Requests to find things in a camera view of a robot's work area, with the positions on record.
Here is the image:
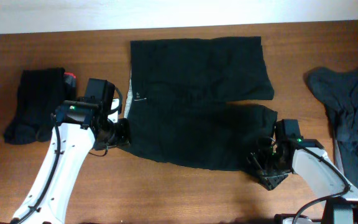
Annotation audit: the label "dark green shorts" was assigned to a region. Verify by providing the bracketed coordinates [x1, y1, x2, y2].
[126, 37, 277, 172]

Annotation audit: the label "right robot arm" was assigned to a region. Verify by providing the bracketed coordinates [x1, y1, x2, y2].
[248, 138, 358, 223]

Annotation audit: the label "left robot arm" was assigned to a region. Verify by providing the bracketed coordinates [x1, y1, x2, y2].
[11, 97, 130, 223]

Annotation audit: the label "dark grey clothes pile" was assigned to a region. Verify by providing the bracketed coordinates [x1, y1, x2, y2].
[306, 67, 358, 188]

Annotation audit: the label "folded black shorts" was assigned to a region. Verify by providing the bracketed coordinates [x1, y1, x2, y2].
[3, 68, 76, 145]

